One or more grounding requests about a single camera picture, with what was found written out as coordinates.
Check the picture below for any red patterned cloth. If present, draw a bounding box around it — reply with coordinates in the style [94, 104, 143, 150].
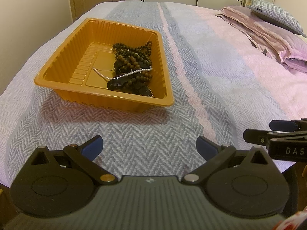
[273, 208, 307, 230]

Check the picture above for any white pearl necklace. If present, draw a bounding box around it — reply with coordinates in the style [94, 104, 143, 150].
[93, 67, 153, 80]

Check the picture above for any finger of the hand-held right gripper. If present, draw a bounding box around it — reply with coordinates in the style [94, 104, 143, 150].
[269, 118, 307, 134]
[243, 128, 272, 147]

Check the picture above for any checked blue pillow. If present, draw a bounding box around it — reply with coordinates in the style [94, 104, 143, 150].
[248, 0, 307, 38]

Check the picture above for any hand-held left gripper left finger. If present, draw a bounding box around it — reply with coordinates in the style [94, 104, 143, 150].
[30, 135, 118, 185]

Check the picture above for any brown wooden door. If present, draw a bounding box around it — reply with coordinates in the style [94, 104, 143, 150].
[68, 0, 125, 25]

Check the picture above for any black wristwatch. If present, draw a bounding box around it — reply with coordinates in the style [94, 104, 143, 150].
[107, 76, 154, 98]

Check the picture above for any small black block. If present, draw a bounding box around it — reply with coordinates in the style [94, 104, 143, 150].
[113, 60, 128, 74]

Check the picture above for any brown wooden bead necklace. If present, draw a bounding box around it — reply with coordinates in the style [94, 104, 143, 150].
[116, 53, 154, 88]

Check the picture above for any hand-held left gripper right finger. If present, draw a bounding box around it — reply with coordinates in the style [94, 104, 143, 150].
[182, 136, 275, 185]

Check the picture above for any crumpled pink blanket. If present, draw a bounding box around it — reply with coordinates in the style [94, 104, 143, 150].
[216, 5, 307, 74]

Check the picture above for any orange plastic tray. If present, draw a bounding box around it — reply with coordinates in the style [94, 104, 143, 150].
[34, 17, 175, 113]

